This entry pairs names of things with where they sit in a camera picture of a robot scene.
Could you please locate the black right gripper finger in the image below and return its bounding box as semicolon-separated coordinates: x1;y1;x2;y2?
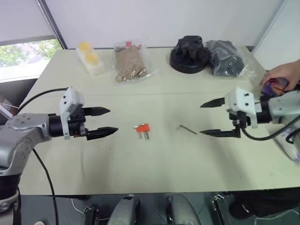
199;128;235;138
200;97;225;109

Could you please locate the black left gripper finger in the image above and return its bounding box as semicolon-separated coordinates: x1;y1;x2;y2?
83;106;111;117
87;127;119;142

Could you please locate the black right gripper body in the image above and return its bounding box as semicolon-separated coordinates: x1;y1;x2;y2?
229;112;252;139

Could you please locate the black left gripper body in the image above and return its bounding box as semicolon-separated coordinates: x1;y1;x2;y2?
67;106;89;141

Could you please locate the purple snack packet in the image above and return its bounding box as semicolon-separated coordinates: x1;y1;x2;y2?
260;78;289;97

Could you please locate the small metal hex key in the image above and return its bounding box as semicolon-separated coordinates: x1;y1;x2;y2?
176;124;198;135

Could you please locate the person's bare hand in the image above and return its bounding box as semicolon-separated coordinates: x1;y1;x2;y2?
261;58;300;91

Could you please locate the orange block with pins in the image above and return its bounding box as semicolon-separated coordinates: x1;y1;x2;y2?
139;123;150;141

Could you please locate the clear bag of black items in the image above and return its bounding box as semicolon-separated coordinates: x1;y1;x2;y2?
204;39;259;80

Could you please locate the white plastic packet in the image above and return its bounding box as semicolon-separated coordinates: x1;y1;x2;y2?
273;130;300;162

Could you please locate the black round base object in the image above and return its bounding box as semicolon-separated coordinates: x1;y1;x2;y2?
169;35;210;75

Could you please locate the yellow round cup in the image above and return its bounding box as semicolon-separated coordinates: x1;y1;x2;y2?
84;51;99;66
78;41;92;51

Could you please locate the clear bag of rubber bands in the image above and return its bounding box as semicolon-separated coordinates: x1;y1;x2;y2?
112;40;157;87

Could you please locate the grey rounded robot leg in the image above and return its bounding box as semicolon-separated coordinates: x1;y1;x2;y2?
166;193;201;225
109;194;142;225

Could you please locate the black bag on floor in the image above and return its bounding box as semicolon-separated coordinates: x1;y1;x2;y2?
229;188;300;218

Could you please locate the white partition panel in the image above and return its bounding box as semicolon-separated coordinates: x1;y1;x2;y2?
251;0;300;71

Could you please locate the white roller blind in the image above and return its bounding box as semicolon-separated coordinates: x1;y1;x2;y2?
0;0;56;46

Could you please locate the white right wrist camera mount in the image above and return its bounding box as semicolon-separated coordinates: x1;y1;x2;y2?
225;86;259;129

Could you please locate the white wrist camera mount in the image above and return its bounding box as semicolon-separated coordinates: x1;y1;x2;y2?
59;86;85;140
225;86;259;129

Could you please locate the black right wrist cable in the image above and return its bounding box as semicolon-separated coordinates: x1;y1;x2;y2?
240;121;293;141

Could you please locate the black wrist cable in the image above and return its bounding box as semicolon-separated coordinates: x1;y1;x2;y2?
240;121;293;141
16;88;69;116

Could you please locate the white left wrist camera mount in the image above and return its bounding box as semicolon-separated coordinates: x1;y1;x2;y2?
59;86;85;140

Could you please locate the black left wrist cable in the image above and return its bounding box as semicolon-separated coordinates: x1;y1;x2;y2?
16;88;69;116

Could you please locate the long black left arm cable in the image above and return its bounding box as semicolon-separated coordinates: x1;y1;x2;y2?
32;148;57;225

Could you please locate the black metal bracket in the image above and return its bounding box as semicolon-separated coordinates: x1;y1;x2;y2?
83;203;102;225
210;191;235;225

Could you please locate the thin white cable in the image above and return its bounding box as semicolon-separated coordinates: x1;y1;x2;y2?
71;198;85;215

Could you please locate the dark window frame post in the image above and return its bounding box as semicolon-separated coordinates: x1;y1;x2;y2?
36;0;68;50

